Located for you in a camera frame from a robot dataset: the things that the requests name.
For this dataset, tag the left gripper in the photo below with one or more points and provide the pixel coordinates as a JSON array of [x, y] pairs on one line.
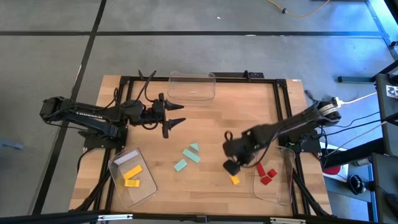
[[157, 113]]

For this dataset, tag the yellow rectangular block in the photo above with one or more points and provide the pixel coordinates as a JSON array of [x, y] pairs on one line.
[[234, 180]]

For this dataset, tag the dark grey desk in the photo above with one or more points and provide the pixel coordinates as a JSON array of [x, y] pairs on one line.
[[385, 186]]

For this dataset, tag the long yellow block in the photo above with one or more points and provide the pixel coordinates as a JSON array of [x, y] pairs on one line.
[[133, 172]]

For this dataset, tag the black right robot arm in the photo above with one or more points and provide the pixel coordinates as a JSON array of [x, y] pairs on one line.
[[295, 123]]

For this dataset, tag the red round object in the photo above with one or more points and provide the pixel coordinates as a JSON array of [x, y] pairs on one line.
[[332, 170]]

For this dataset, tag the long teal block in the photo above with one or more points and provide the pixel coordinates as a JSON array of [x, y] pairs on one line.
[[191, 155]]

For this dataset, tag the clear plastic bin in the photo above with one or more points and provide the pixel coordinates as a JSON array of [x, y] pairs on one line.
[[273, 196], [191, 87], [146, 193]]

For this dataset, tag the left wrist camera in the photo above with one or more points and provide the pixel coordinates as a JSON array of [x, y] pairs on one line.
[[135, 107]]

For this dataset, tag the black white marker tag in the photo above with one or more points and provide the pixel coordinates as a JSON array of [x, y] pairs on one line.
[[392, 91]]

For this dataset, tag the black aluminium table frame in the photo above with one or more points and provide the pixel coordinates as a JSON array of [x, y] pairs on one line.
[[267, 81]]

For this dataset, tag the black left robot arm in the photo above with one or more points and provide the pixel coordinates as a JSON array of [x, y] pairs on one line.
[[90, 115]]

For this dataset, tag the teal triangle block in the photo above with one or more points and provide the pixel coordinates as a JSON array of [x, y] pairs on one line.
[[194, 147]]

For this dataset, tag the grey floor plate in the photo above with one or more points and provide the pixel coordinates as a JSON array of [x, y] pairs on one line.
[[11, 144]]

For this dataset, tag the long red block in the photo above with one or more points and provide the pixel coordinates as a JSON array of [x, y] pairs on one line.
[[260, 169]]

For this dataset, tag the silver bracket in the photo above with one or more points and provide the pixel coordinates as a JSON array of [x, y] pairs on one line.
[[287, 221], [115, 217]]

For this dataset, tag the black headset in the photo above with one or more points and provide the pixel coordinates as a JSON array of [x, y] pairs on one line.
[[357, 184]]

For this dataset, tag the thick teal rectangular block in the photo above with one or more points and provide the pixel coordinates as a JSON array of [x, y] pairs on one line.
[[180, 165]]

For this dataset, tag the black desk foot bar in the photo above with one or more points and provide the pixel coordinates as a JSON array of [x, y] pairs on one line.
[[357, 79]]

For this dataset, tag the small red block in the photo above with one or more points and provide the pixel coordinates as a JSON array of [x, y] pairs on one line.
[[272, 173], [266, 180]]

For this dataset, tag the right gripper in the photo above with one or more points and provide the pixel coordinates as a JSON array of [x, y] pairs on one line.
[[242, 149]]

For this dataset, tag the black rig beam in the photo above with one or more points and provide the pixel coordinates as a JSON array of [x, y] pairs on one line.
[[46, 218]]

